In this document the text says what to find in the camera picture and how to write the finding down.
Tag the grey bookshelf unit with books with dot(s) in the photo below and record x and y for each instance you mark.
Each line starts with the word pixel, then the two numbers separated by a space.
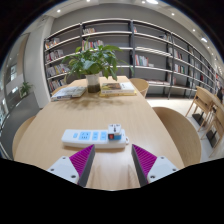
pixel 150 50

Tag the small green floor plant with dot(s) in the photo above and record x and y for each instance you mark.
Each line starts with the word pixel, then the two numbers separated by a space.
pixel 25 88

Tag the light wooden side table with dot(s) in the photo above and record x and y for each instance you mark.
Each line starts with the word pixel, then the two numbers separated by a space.
pixel 208 95

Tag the round-backed wooden chair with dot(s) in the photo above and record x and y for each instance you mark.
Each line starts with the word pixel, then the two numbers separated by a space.
pixel 140 86
pixel 180 136

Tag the white power strip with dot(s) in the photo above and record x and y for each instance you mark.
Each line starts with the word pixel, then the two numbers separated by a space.
pixel 86 137

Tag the potted green plant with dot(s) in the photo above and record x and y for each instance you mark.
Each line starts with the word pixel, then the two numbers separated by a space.
pixel 91 61

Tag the open magazine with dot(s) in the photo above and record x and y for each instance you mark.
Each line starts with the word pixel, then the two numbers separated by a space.
pixel 68 92

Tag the person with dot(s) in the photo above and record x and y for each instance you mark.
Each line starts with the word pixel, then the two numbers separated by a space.
pixel 220 94

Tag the slatted wooden chair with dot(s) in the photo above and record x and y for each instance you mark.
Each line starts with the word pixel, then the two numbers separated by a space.
pixel 196 103
pixel 216 123

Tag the group of ceiling lights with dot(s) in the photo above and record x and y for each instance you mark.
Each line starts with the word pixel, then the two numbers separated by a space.
pixel 152 1

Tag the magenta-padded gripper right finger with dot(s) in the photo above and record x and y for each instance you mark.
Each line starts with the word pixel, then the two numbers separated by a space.
pixel 155 166

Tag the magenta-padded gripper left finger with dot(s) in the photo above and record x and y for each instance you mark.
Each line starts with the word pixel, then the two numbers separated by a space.
pixel 71 165

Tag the yellow book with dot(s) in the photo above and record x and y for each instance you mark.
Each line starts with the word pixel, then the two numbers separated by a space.
pixel 116 95

